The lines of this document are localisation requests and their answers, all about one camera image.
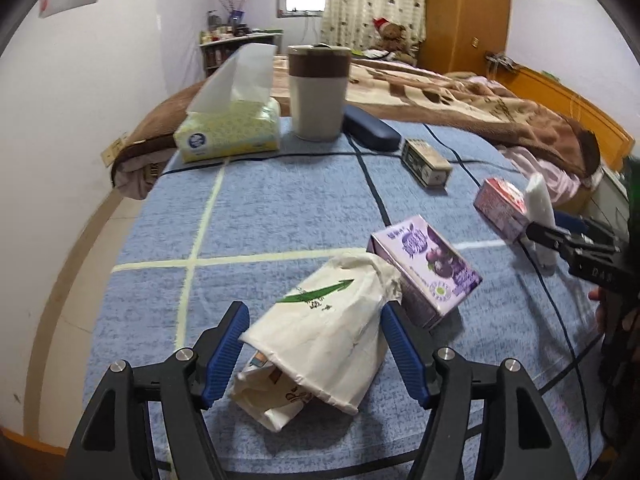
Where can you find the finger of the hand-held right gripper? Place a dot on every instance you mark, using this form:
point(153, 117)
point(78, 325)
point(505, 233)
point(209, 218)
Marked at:
point(600, 234)
point(550, 238)

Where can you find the purple drink carton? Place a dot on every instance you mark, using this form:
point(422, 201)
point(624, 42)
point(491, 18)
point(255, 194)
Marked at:
point(430, 260)

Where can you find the row of toiletry bottles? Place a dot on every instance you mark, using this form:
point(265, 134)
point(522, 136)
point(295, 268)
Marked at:
point(220, 32)

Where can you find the small beige patterned box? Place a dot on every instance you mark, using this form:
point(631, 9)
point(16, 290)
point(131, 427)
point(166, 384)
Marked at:
point(425, 160)

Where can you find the wall socket plate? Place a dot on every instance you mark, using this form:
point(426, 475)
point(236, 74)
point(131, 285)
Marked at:
point(115, 150)

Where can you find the power strip with chargers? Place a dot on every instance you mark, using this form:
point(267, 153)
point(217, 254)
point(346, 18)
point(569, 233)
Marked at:
point(500, 59)

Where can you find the pink bed sheet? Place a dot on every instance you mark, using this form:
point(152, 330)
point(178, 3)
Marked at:
point(540, 170)

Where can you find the person's right hand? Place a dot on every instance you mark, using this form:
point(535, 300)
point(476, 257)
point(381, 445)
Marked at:
point(601, 312)

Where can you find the heart print curtain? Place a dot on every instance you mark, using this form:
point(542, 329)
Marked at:
point(360, 5)

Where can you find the wooden bed headboard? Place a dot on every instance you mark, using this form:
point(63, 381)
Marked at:
point(575, 100)

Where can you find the wooden wardrobe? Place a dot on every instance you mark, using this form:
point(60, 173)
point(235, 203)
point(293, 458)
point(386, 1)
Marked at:
point(465, 15)

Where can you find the dark blue glasses case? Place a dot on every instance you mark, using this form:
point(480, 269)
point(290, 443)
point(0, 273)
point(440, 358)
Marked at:
point(372, 130)

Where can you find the blue flower vase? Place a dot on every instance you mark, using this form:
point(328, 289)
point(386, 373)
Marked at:
point(237, 19)

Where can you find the yellow tissue box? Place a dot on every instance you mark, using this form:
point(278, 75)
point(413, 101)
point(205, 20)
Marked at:
point(225, 132)

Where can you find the brown teddy bear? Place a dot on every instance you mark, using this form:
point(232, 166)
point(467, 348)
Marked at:
point(392, 37)

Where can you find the grey nightstand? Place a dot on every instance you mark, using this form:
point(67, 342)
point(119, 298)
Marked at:
point(607, 190)

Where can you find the pink drink carton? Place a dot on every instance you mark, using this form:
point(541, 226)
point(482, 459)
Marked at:
point(500, 205)

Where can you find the cluttered side shelf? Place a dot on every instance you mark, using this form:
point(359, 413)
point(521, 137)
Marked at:
point(220, 55)

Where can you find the red knot ornament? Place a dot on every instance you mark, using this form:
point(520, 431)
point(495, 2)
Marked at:
point(44, 6)

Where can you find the brown paw print blanket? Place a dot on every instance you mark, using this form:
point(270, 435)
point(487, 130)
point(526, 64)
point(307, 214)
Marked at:
point(450, 105)

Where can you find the white paper bag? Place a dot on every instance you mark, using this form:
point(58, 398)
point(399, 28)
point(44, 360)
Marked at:
point(320, 330)

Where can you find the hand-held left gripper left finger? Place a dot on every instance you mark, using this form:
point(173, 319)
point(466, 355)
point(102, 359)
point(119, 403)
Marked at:
point(227, 355)

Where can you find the beige cup with brown band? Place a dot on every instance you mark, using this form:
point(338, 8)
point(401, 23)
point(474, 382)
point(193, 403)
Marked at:
point(317, 105)

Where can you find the blue plaid tablecloth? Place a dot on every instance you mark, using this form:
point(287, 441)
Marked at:
point(280, 210)

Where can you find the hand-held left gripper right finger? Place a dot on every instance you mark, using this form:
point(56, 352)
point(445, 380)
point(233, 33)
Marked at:
point(405, 355)

